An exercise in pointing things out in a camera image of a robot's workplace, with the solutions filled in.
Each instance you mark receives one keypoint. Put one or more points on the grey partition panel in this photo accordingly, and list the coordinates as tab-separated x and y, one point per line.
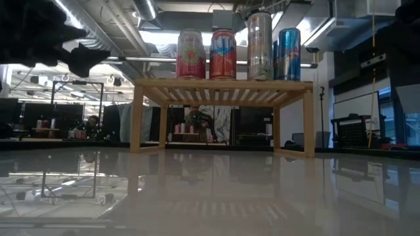
134	123

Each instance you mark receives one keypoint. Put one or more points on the black tripod stand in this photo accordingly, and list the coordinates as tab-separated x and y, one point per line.
322	114

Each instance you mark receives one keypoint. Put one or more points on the black stand frame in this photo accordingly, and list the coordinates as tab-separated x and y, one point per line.
77	82

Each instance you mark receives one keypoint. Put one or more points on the teal white wall painting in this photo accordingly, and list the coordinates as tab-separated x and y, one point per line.
223	121

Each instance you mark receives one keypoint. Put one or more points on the person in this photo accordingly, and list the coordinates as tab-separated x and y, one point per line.
197	119
92	121

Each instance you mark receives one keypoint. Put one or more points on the grey ceiling box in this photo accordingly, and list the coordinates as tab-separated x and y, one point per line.
223	19

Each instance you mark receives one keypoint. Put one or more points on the wooden slatted shelf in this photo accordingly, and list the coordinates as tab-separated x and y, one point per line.
229	84

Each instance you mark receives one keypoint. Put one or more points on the black mesh cart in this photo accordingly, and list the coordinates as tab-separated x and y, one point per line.
351	134

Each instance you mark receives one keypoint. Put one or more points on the blue Red Bull can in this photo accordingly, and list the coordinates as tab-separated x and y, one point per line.
276	62
290	55

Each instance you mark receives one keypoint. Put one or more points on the long ceiling light tube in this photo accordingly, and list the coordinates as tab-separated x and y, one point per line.
147	59

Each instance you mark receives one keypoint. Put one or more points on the white board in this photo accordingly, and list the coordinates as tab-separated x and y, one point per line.
357	108

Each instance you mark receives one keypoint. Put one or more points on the black computer monitor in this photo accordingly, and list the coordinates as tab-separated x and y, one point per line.
33	111
69	113

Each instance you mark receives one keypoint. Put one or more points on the grey trash bin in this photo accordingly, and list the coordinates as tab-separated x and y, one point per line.
323	139

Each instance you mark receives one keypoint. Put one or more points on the tall silver Celsius can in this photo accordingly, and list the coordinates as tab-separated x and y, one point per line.
259	49

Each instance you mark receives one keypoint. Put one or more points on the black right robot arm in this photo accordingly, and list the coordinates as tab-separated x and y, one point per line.
408	13

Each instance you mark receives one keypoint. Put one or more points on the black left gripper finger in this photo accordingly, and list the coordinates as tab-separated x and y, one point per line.
87	57

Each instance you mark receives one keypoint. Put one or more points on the red Fanta can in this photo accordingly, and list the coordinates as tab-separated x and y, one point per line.
223	65

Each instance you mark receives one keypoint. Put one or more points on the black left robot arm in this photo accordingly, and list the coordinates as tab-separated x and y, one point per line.
5	29

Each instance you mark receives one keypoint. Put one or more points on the round silver ventilation duct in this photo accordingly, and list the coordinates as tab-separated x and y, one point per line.
108	26

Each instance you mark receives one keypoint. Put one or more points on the rectangular silver air duct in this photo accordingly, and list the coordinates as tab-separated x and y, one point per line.
328	32

